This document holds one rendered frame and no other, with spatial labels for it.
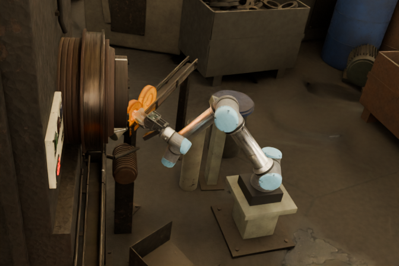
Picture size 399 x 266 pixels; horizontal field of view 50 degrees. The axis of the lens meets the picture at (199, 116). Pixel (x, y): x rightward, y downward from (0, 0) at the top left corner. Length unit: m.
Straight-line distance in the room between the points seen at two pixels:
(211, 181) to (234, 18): 1.54
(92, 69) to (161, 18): 2.93
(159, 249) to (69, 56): 0.81
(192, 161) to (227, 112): 0.76
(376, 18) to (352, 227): 2.44
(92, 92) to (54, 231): 0.47
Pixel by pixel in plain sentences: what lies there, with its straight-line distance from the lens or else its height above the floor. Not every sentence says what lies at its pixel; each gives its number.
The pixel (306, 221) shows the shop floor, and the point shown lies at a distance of 2.93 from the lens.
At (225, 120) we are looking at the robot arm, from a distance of 2.05.
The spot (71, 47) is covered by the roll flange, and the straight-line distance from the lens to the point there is 1.58.
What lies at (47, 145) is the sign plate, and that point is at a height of 1.22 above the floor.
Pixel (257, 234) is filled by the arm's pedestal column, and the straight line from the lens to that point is 2.67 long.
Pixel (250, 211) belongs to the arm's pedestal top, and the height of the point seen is 0.30.
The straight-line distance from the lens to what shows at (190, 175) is 2.80.
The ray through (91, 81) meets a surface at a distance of 1.48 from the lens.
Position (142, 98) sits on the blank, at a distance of 2.33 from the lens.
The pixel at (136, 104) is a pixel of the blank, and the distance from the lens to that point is 2.27.
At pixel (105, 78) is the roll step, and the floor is 1.25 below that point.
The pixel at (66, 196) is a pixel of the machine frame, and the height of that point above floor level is 0.87.
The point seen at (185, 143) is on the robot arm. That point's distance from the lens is 2.19.
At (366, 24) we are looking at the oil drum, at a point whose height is 0.56.
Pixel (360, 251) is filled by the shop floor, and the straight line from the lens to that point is 2.90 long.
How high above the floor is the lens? 2.00
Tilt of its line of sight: 34 degrees down
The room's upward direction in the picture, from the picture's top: 8 degrees clockwise
